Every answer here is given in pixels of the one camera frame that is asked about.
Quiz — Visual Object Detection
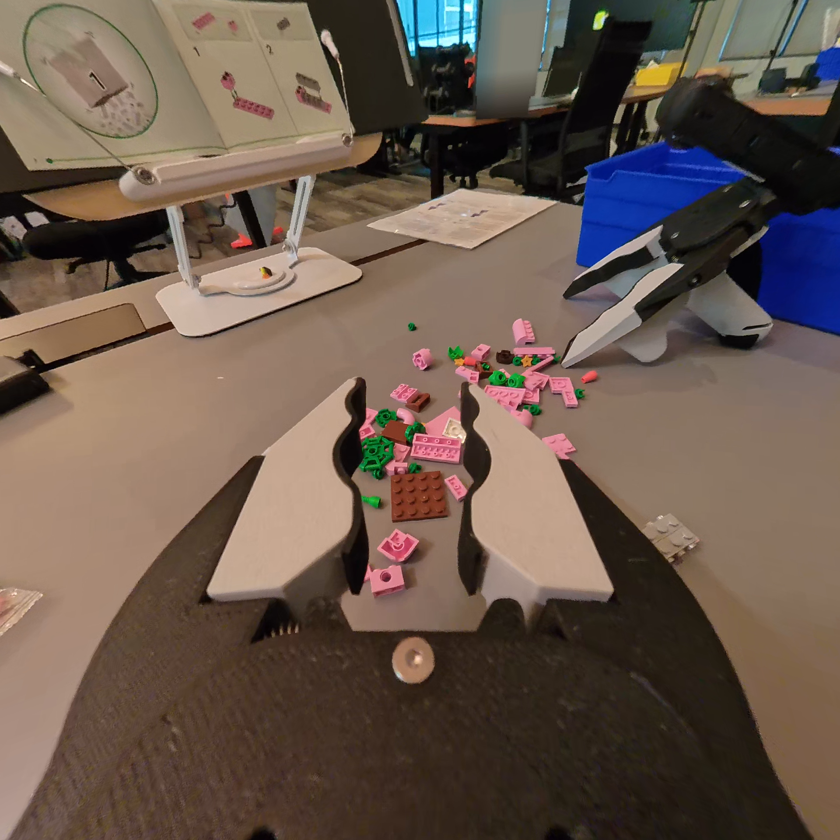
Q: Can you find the clear plastic packet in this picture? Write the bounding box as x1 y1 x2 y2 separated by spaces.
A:
0 586 44 636

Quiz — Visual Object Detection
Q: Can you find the printed paper sheet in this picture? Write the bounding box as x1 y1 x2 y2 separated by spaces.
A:
367 189 559 250

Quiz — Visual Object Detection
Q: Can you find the black flat panel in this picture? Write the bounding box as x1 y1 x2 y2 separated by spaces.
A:
305 0 429 132

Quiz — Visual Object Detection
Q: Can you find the grey studded toy brick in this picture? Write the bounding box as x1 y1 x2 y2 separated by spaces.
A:
642 514 701 564

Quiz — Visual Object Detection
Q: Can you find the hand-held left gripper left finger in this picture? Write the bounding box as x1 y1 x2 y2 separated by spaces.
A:
205 377 371 609

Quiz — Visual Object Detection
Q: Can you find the open instruction booklet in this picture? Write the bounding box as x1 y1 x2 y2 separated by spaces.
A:
0 0 352 173

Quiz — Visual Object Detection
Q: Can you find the wooden office desk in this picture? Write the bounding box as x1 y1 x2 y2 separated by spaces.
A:
420 85 664 198

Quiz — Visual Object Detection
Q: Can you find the black office chair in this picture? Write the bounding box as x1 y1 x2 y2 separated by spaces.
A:
489 18 654 198
23 209 168 291

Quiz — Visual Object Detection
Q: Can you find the large black monitor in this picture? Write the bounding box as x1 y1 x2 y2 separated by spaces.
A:
564 0 700 53

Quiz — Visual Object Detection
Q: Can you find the pile of pink toy bricks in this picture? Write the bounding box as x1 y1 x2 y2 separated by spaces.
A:
357 317 601 599

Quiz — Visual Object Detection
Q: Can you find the white book stand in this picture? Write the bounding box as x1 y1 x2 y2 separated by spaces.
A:
0 59 383 339

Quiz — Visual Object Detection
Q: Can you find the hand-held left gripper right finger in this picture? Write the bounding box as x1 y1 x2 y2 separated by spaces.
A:
457 381 616 626

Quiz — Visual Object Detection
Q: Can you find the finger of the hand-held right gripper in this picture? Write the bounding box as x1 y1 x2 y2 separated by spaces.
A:
560 261 688 370
562 225 665 301

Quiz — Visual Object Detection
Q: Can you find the blue plastic bin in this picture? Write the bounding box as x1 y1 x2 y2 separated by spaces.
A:
576 141 840 337

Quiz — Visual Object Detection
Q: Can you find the brown studded plate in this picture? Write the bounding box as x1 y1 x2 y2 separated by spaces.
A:
390 470 454 524

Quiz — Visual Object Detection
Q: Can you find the black flat device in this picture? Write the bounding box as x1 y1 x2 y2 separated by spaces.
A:
0 351 52 416

